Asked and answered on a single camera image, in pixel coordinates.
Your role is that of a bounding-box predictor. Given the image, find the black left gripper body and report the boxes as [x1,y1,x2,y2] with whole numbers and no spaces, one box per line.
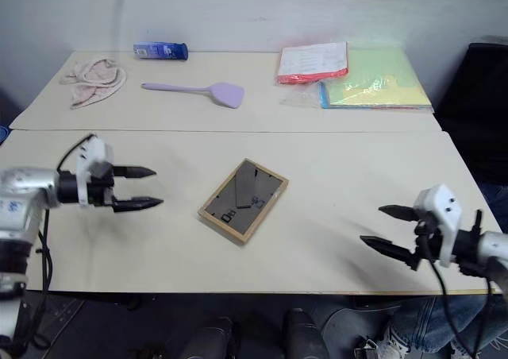
[87,163,117,210]

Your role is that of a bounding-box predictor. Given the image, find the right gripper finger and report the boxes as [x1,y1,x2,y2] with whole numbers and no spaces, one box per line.
[378,204,418,222]
[360,234,422,272]

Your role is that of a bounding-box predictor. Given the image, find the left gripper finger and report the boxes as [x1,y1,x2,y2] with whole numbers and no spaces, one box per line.
[112,165,158,179]
[111,196,165,214]

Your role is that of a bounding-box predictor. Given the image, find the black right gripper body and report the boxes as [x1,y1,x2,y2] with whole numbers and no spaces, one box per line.
[410,211,445,272]

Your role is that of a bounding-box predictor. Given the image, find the person's blue jeans leg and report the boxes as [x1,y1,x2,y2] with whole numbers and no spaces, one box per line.
[387,182,508,359]

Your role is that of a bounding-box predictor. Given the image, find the grey rounded base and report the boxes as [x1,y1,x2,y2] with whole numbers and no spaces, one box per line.
[324,303,402,359]

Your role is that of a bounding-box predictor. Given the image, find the pink crumpled cloth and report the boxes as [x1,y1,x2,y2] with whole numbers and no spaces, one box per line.
[59,57,128,110]

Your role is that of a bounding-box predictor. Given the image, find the dark rounded shape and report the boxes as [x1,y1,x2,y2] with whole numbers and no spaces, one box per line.
[282,307,331,359]
[179,316,240,359]

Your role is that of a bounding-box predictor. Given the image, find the purple silicone spatula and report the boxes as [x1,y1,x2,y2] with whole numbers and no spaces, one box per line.
[140,81,245,110]

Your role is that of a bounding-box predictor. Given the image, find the coloured paper stack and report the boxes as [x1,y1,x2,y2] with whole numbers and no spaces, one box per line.
[318,47,433,111]

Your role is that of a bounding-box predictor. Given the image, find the black chair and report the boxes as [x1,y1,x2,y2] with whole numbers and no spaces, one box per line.
[435,42,508,185]

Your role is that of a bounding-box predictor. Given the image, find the clear plastic bag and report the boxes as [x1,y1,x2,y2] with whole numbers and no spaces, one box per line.
[279,82,323,108]

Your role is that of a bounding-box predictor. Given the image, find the red-edged paper packet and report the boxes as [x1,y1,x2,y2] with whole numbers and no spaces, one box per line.
[275,41,351,86]

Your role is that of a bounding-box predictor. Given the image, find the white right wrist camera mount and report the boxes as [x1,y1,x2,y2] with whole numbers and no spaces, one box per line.
[412,183,464,268]

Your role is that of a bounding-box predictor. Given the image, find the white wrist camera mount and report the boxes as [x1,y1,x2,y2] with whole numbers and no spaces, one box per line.
[412,183,464,268]
[74,135,115,208]

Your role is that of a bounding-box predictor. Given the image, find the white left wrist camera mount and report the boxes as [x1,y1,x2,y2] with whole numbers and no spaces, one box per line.
[74,135,115,208]

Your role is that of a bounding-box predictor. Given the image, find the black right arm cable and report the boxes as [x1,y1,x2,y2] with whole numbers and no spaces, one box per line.
[428,210,495,358]

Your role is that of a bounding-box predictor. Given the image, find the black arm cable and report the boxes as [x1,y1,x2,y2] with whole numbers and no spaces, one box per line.
[428,210,495,358]
[33,133,100,348]

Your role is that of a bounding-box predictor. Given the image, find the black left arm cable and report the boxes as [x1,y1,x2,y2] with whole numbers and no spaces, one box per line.
[33,133,100,348]

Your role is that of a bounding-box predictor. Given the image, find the wooden picture frame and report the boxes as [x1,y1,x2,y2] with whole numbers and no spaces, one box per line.
[197,157,290,246]

